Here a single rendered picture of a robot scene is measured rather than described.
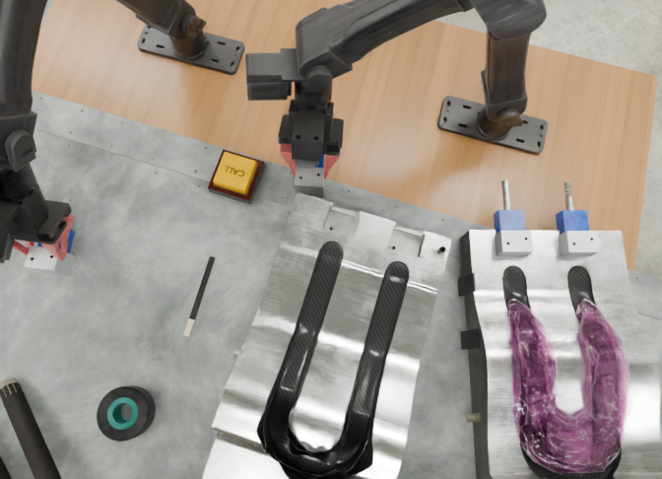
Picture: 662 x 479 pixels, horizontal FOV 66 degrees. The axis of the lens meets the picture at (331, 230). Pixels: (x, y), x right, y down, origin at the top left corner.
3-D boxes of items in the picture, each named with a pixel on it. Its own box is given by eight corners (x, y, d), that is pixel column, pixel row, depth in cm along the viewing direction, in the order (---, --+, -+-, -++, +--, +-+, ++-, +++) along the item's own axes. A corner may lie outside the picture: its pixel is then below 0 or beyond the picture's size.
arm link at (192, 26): (183, 28, 86) (202, 3, 87) (140, 5, 87) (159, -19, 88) (192, 50, 92) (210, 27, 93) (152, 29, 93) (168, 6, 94)
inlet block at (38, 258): (61, 200, 91) (45, 190, 86) (89, 204, 91) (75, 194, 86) (40, 272, 88) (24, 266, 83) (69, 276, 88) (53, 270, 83)
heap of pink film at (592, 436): (496, 299, 83) (513, 292, 75) (604, 299, 83) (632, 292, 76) (509, 473, 76) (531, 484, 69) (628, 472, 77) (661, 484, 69)
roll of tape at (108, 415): (138, 446, 81) (130, 450, 78) (95, 423, 82) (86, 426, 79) (165, 399, 83) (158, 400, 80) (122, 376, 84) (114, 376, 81)
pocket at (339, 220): (330, 208, 87) (330, 202, 83) (360, 218, 86) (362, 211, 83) (322, 234, 86) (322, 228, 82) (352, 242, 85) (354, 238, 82)
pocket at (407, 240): (391, 227, 86) (394, 221, 83) (422, 237, 86) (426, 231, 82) (384, 252, 85) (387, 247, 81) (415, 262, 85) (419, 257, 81)
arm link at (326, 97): (288, 113, 77) (287, 71, 72) (285, 94, 81) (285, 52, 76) (333, 112, 78) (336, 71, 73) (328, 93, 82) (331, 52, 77)
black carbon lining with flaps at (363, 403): (321, 239, 84) (321, 225, 74) (416, 269, 83) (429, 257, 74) (249, 460, 75) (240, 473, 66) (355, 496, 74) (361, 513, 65)
